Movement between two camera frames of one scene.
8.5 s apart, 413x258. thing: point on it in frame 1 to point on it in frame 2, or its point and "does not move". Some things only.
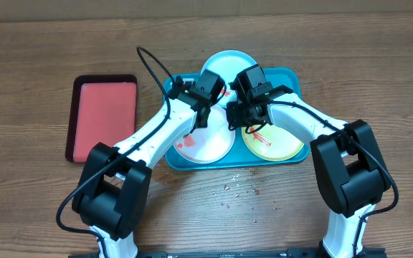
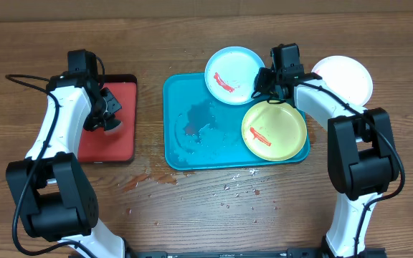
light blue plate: x=228 y=64 does not move
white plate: x=210 y=144 to x=347 y=76
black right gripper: x=235 y=110 to x=263 y=89
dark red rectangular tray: x=102 y=109 does not move
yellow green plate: x=272 y=142 does not move
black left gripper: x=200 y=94 to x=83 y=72
